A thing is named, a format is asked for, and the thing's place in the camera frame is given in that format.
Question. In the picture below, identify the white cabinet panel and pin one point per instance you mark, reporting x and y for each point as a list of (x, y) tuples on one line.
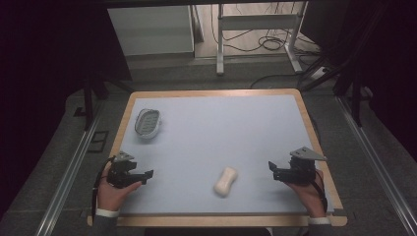
[(152, 31)]

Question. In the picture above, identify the black curtain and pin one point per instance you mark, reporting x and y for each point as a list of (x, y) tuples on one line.
[(42, 82), (387, 59)]

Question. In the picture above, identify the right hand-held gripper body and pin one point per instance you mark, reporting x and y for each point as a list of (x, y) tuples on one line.
[(301, 167)]

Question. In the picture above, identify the light blue table mat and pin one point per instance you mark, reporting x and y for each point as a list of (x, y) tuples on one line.
[(223, 137)]

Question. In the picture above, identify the aluminium floor rail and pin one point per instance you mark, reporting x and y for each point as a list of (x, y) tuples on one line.
[(377, 164), (69, 177)]

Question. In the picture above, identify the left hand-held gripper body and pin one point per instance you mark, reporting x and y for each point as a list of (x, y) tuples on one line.
[(120, 170)]

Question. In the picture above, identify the white metal desk frame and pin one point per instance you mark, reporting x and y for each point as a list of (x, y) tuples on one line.
[(259, 23)]

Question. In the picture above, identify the person's right hand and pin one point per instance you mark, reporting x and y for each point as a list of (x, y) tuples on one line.
[(307, 198)]

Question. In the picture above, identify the white soap bar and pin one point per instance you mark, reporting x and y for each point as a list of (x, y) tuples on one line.
[(225, 181)]

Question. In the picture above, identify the black metal stand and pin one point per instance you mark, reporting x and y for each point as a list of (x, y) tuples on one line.
[(95, 88), (354, 82)]

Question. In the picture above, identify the grey oval soap dish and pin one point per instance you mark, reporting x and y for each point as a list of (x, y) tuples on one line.
[(148, 123)]

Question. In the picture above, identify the white power strip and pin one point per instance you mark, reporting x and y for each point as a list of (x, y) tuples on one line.
[(318, 72)]

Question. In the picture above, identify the person's left hand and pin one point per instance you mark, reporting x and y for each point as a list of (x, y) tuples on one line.
[(111, 196)]

